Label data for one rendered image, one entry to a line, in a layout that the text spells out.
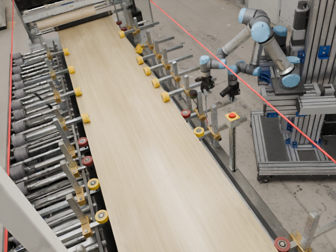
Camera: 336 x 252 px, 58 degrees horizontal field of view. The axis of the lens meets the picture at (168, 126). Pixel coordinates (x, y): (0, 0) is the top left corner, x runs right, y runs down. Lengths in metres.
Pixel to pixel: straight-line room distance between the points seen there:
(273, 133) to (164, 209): 1.75
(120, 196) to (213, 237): 0.65
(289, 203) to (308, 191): 0.23
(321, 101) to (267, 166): 0.81
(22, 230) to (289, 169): 2.56
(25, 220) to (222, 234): 1.29
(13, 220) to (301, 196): 2.71
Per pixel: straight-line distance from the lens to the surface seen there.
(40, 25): 4.58
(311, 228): 1.68
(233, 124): 1.95
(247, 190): 2.21
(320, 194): 3.16
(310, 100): 2.54
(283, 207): 3.01
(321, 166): 3.08
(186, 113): 2.49
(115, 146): 2.37
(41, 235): 0.74
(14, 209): 0.66
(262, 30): 2.09
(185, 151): 2.19
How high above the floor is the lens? 2.50
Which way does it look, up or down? 42 degrees down
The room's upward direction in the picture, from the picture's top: 12 degrees counter-clockwise
